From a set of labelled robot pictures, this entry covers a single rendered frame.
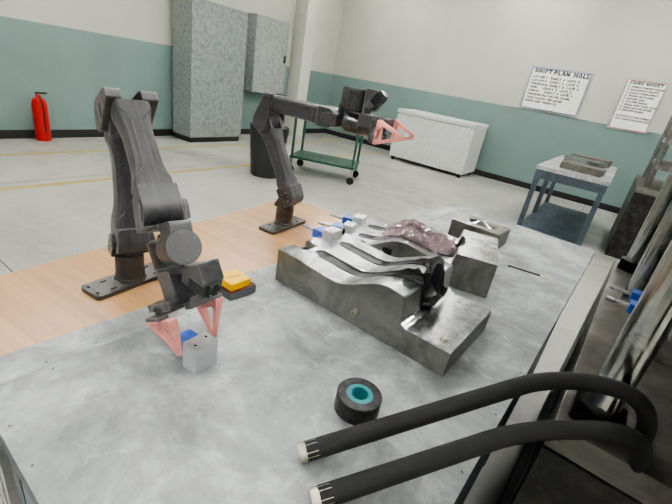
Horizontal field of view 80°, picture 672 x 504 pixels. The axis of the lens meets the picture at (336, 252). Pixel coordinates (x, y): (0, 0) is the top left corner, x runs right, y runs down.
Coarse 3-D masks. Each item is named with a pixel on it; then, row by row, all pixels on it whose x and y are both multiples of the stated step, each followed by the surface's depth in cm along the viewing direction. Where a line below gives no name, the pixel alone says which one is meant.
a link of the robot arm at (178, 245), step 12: (144, 228) 67; (156, 228) 65; (168, 228) 62; (180, 228) 63; (168, 240) 62; (180, 240) 63; (192, 240) 64; (156, 252) 66; (168, 252) 62; (180, 252) 63; (192, 252) 64; (168, 264) 66; (180, 264) 63
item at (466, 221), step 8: (464, 216) 170; (472, 216) 172; (456, 224) 163; (464, 224) 161; (472, 224) 161; (480, 224) 168; (488, 224) 166; (496, 224) 167; (448, 232) 166; (456, 232) 164; (480, 232) 158; (488, 232) 156; (496, 232) 156; (504, 232) 158; (504, 240) 163
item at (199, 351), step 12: (180, 336) 74; (192, 336) 75; (204, 336) 73; (192, 348) 70; (204, 348) 71; (216, 348) 74; (192, 360) 71; (204, 360) 72; (216, 360) 75; (192, 372) 72
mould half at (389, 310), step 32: (288, 256) 103; (352, 256) 109; (384, 256) 113; (320, 288) 98; (352, 288) 92; (384, 288) 86; (416, 288) 88; (448, 288) 105; (352, 320) 94; (384, 320) 88; (416, 320) 89; (448, 320) 92; (480, 320) 94; (416, 352) 85; (448, 352) 80
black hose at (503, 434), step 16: (496, 432) 61; (512, 432) 61; (528, 432) 61; (544, 432) 61; (560, 432) 61; (576, 432) 61; (592, 432) 62; (608, 432) 62; (624, 432) 62; (640, 432) 65; (496, 448) 60; (640, 448) 64; (640, 464) 69
